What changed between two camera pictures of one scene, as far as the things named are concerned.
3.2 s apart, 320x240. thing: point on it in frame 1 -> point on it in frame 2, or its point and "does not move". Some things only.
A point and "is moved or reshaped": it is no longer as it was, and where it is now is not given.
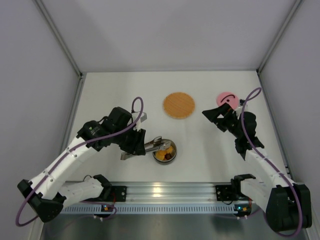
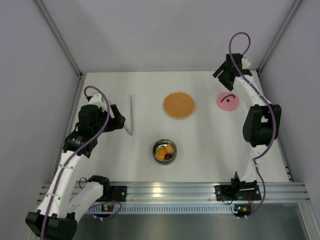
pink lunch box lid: x=228 y=97 does not move
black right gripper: x=227 y=119 -> x=225 y=74
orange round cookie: x=163 y=152 does not move
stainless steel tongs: x=153 y=145 is moved or reshaped
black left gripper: x=139 y=142 -> x=116 y=119
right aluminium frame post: x=264 y=60 does not move
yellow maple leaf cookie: x=169 y=150 does not move
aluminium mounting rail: x=170 y=192 does not move
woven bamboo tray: x=179 y=105 does not move
